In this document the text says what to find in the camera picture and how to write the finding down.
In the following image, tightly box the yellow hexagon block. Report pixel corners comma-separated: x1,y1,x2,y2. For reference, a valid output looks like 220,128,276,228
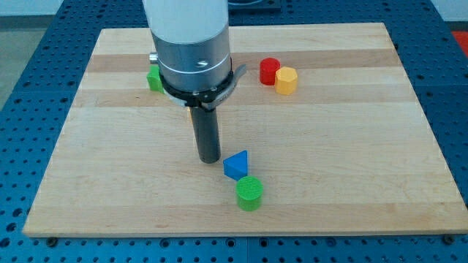
274,66,298,95

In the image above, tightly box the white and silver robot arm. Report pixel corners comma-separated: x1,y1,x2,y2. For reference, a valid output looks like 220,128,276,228
143,0,231,92

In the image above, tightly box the yellow block behind tool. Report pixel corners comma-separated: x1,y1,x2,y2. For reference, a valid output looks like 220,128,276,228
187,107,193,123

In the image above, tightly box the black clamp with grey lever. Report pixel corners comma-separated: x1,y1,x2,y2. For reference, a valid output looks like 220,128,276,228
159,64,247,111

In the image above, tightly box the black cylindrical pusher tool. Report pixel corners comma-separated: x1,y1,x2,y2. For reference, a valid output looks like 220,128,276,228
190,107,221,164

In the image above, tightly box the blue triangle block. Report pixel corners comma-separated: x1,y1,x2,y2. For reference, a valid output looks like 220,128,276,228
223,150,249,181

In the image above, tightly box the green cylinder block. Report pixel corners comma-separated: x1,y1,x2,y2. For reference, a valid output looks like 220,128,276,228
235,176,264,211

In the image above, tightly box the wooden board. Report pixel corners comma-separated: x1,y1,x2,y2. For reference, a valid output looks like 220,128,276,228
23,23,467,237

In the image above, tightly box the red cylinder block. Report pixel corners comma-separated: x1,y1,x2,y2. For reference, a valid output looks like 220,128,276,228
259,57,281,85

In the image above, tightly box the green block behind arm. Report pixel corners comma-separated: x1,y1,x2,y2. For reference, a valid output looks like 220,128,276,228
146,65,165,94

